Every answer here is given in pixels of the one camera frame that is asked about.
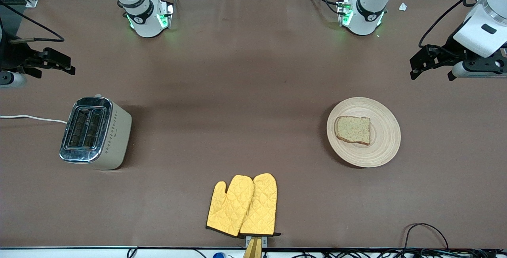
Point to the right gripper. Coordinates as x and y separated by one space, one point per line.
12 56

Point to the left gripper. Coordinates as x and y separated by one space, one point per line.
452 50

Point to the round wooden plate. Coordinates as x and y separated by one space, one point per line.
382 147

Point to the brown bread slice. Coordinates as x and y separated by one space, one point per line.
352 130

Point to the beige chrome two-slot toaster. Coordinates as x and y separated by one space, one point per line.
97 133

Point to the small white paper scrap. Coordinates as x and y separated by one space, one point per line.
403 6

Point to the brown table cover sheet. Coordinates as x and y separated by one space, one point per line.
257 71

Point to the yellow quilted oven mitt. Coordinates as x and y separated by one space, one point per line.
229 206
261 206

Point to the blue round object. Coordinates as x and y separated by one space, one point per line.
218 255

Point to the grey metal bracket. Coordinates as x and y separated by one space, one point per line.
264 241

